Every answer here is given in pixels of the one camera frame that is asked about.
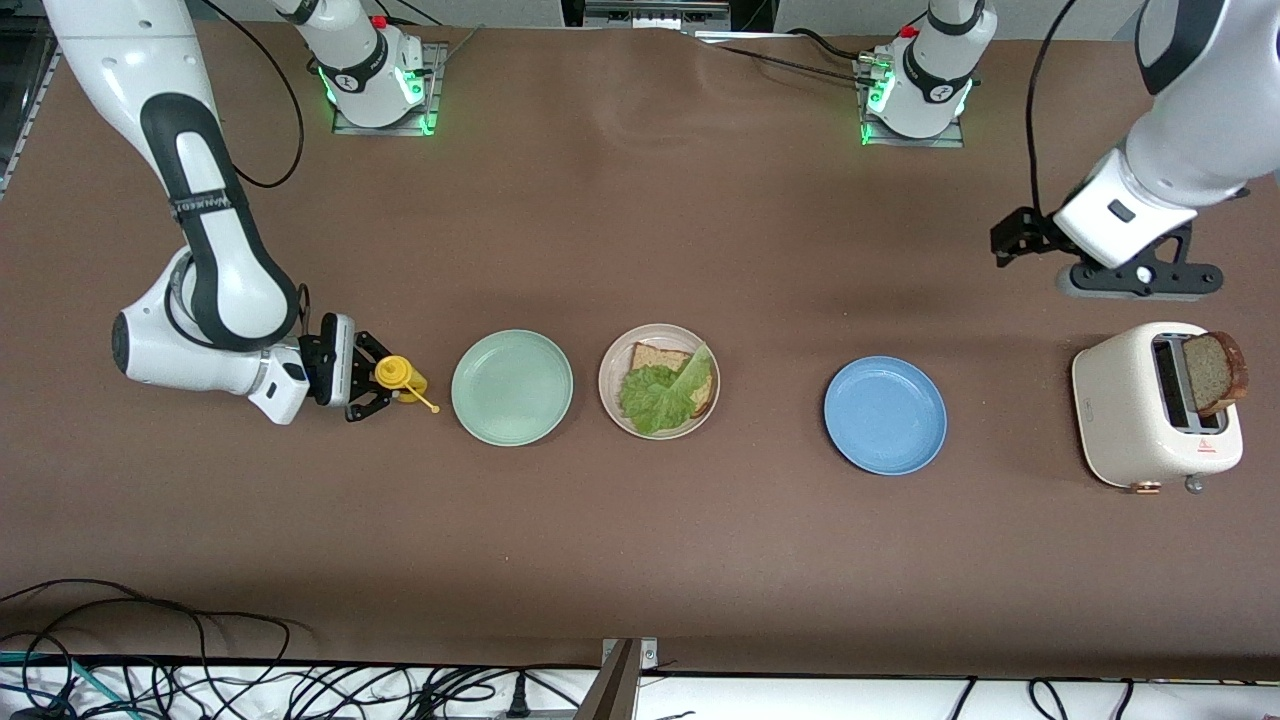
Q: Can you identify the cream white toaster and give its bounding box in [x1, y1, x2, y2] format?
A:
[1072, 322, 1245, 497]

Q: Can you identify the grey metal bracket post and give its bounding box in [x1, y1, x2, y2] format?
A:
[575, 638, 661, 720]

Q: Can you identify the brown bread slice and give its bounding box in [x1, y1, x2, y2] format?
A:
[1183, 331, 1250, 419]
[630, 342, 717, 420]

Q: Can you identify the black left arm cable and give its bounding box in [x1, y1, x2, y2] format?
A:
[1028, 0, 1083, 216]

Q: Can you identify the teal cable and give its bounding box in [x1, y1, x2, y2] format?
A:
[0, 650, 136, 720]

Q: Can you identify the grey metal fixture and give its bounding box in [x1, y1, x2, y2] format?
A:
[583, 0, 733, 33]

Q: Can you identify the blue plate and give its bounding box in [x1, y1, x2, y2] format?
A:
[824, 357, 948, 477]

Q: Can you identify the aluminium table edge rail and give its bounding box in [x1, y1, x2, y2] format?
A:
[0, 50, 61, 201]

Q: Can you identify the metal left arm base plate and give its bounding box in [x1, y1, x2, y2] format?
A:
[857, 55, 967, 150]

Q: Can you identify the beige plate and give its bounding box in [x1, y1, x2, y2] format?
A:
[598, 323, 721, 441]

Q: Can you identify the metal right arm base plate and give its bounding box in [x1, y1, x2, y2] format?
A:
[333, 42, 447, 138]

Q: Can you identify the long black cable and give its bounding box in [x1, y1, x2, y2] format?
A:
[0, 578, 313, 666]

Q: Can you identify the black braided cable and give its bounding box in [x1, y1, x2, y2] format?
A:
[785, 28, 881, 61]
[700, 38, 866, 83]

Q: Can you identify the green plate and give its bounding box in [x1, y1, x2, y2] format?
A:
[451, 330, 575, 448]

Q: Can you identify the green lettuce leaf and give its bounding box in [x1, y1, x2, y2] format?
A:
[618, 345, 714, 438]

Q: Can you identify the yellow mustard squeeze bottle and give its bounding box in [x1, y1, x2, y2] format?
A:
[374, 355, 442, 415]

